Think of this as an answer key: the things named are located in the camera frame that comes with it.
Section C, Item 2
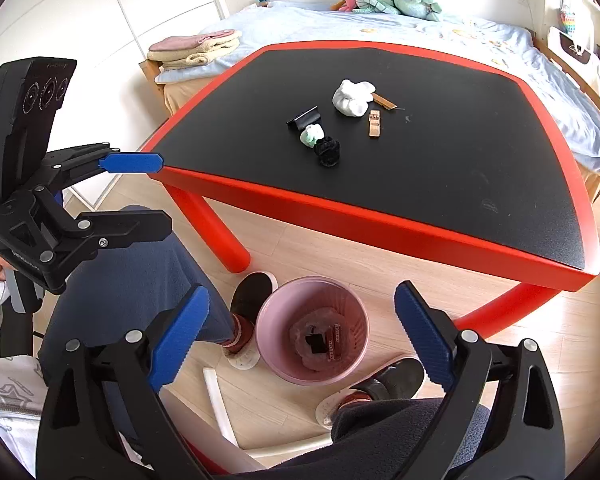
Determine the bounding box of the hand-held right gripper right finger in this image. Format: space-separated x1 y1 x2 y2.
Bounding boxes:
394 281 566 480

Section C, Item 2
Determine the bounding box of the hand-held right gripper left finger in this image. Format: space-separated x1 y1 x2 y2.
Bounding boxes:
36 285 216 480

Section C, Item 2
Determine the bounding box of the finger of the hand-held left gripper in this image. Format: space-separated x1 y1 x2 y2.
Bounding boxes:
45 211 174 274
44 143 165 192

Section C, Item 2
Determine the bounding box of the person's left leg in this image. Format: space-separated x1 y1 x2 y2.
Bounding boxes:
39 205 242 441

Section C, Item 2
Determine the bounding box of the person's leg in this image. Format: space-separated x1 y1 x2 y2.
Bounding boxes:
39 205 242 441
230 397 492 480

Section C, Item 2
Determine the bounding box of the person's right black shoe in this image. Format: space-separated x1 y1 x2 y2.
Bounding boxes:
316 357 426 431

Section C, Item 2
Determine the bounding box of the person's black shoe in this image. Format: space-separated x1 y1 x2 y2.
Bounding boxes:
316 357 426 431
224 271 279 372

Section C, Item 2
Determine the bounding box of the person's left black shoe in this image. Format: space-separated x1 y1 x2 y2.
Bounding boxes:
224 271 279 372

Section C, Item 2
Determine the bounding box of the white chair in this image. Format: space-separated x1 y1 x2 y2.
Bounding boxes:
160 367 337 477

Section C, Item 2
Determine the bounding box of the red snack packet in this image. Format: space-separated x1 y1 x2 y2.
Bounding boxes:
326 317 349 362

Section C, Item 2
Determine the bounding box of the person's right leg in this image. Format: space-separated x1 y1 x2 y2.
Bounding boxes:
230 397 492 480

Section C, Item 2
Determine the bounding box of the pink plastic waste bin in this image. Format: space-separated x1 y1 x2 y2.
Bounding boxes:
256 276 370 386

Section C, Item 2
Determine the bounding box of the folded beige towel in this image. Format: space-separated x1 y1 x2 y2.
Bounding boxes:
147 30 244 70

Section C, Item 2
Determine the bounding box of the folded pink towel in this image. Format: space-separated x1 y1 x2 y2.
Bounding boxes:
147 34 222 54

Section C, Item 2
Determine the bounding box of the white wardrobe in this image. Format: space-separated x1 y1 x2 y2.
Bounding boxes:
0 0 231 211

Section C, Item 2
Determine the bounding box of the red and black table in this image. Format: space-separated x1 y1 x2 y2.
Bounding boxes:
139 42 600 356

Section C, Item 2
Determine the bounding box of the white star print jacket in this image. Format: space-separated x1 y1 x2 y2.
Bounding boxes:
0 354 48 463

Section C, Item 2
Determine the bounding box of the black phone stand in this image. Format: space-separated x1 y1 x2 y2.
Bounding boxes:
286 105 323 130

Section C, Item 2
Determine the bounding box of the black scrunchie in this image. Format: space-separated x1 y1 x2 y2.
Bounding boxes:
313 136 342 169

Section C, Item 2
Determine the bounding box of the crumpled white tissue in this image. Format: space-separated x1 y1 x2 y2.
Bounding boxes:
332 79 377 117

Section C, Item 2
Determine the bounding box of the striped green plush toy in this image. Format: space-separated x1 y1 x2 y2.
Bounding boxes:
354 0 402 16

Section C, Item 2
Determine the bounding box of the wooden bed with blue sheet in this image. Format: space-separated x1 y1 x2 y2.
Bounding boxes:
139 0 600 202

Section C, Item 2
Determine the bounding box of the white bag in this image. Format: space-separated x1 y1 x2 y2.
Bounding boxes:
547 27 600 107

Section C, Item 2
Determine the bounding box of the teal plush toy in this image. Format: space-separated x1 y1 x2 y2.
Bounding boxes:
394 0 444 22

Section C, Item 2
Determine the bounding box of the colourful hanging bag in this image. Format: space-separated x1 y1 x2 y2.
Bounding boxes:
559 6 583 37

